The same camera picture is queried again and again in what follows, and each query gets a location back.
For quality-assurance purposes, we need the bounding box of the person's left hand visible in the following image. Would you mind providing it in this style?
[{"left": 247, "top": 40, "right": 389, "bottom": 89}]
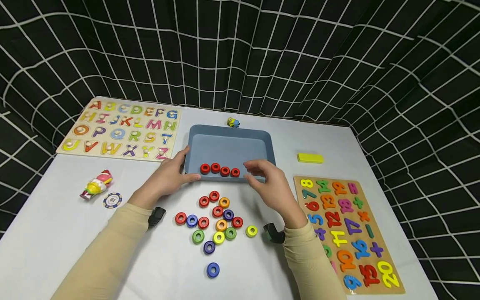
[{"left": 127, "top": 146, "right": 202, "bottom": 210}]

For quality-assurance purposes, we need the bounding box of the person's right hand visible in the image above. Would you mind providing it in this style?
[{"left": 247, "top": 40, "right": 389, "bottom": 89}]
[{"left": 243, "top": 160, "right": 308, "bottom": 229}]

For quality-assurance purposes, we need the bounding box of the blue plastic tray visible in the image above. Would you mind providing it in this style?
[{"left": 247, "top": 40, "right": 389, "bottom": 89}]
[{"left": 183, "top": 124, "right": 278, "bottom": 184}]

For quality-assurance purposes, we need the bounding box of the person's right forearm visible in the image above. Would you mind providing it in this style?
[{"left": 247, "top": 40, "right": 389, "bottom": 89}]
[{"left": 282, "top": 217, "right": 348, "bottom": 300}]

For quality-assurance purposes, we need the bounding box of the person's left forearm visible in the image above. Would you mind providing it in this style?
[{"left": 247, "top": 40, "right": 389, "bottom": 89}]
[{"left": 50, "top": 202, "right": 155, "bottom": 300}]

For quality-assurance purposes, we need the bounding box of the black wrist band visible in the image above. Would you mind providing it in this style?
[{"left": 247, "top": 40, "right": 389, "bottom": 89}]
[
  {"left": 262, "top": 222, "right": 287, "bottom": 245},
  {"left": 147, "top": 207, "right": 167, "bottom": 229}
]

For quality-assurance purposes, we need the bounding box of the yellow rectangular block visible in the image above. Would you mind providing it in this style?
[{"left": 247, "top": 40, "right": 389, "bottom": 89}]
[{"left": 296, "top": 152, "right": 325, "bottom": 164}]

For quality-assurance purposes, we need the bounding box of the pile of coloured rings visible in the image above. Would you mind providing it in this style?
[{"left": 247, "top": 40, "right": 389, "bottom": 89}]
[{"left": 174, "top": 190, "right": 259, "bottom": 279}]

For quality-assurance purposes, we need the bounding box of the wooden alphabet puzzle board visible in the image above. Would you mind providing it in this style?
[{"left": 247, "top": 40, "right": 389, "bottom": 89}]
[{"left": 56, "top": 98, "right": 183, "bottom": 163}]

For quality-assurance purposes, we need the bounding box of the blue and white poker chip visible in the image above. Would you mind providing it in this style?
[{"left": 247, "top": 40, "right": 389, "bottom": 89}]
[{"left": 102, "top": 192, "right": 123, "bottom": 209}]

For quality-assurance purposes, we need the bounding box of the pink and yellow toy figure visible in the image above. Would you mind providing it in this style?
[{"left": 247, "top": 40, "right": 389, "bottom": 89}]
[{"left": 79, "top": 169, "right": 114, "bottom": 201}]

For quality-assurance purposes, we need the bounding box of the wooden number puzzle board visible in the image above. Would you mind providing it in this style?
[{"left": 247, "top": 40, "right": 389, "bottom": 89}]
[{"left": 292, "top": 175, "right": 407, "bottom": 296}]

